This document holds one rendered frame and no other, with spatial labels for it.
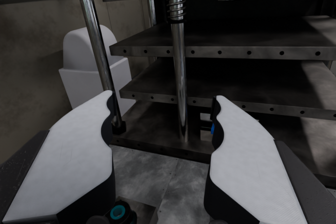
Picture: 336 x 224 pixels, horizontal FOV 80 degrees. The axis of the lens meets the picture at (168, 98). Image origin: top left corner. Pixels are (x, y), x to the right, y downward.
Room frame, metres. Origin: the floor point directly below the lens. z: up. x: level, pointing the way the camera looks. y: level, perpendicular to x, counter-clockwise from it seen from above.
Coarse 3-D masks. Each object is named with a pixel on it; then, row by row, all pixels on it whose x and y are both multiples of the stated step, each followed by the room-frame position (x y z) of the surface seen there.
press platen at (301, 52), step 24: (168, 24) 1.55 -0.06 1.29; (192, 24) 1.44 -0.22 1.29; (216, 24) 1.34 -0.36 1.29; (240, 24) 1.26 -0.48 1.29; (264, 24) 1.19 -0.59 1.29; (288, 24) 1.12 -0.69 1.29; (312, 24) 1.06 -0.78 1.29; (120, 48) 1.01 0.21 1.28; (144, 48) 0.96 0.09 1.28; (168, 48) 0.91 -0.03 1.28; (192, 48) 0.87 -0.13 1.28; (216, 48) 0.83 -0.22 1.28; (240, 48) 0.79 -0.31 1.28; (264, 48) 0.76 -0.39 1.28; (288, 48) 0.73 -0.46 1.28; (312, 48) 0.70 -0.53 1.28
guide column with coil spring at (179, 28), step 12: (180, 0) 0.85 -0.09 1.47; (180, 12) 0.85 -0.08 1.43; (180, 24) 0.85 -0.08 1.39; (180, 36) 0.84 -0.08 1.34; (180, 48) 0.84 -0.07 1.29; (180, 60) 0.84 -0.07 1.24; (180, 72) 0.84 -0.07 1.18; (180, 84) 0.84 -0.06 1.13; (180, 96) 0.85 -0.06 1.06; (180, 108) 0.85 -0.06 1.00; (180, 120) 0.85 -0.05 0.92; (180, 132) 0.85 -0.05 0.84
